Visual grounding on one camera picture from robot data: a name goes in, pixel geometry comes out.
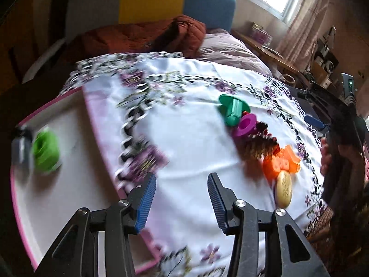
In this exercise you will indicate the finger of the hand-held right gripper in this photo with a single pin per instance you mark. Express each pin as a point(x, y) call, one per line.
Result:
point(314, 120)
point(317, 95)

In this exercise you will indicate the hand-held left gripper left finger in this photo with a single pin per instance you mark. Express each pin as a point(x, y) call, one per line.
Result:
point(145, 202)

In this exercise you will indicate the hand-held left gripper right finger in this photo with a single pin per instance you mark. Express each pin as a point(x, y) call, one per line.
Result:
point(216, 202)

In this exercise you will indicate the red plastic toy piece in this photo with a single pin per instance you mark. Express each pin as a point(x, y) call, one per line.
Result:
point(276, 149)

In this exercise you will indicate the orange plastic toy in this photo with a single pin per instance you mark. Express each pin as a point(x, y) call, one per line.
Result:
point(284, 163)

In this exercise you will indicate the brown pine cone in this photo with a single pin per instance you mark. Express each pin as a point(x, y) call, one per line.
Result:
point(258, 142)

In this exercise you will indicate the magenta plastic spool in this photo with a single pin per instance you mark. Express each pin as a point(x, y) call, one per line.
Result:
point(245, 124)

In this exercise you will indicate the yellow oval soap bar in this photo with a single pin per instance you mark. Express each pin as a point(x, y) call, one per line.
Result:
point(284, 189)

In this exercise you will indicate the teal plastic spool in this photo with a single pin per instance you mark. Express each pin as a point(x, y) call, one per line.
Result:
point(234, 109)

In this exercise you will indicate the white tray with pink rim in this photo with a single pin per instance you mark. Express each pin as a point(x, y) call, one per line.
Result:
point(54, 196)

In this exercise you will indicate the light green plastic spool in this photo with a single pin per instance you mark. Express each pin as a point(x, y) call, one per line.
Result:
point(45, 153)

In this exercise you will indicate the small grey bottle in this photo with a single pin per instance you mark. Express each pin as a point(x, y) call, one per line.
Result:
point(21, 148)

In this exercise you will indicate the person's right hand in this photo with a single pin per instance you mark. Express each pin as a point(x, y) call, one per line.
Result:
point(325, 158)

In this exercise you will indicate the black and silver stereo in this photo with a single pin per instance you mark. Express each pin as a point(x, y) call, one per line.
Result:
point(325, 57)

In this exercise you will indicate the wooden desk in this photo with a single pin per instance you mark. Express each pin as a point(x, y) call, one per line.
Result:
point(274, 56)

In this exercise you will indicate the white floral embroidered tablecloth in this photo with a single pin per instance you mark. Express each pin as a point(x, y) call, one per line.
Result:
point(184, 138)

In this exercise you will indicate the sheer curtain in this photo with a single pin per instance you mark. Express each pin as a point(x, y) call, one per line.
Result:
point(308, 20)

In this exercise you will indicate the pink patterned tin box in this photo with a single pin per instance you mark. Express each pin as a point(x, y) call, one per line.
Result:
point(261, 33)

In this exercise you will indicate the wicker basket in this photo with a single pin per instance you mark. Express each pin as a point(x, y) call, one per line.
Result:
point(320, 229)

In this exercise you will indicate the pink pillow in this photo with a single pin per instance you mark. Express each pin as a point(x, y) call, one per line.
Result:
point(230, 50)

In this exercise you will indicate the rust orange blanket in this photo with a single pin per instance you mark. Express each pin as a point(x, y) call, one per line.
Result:
point(144, 36)

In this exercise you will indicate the grey yellow blue headboard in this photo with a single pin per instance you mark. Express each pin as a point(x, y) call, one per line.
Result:
point(161, 4)

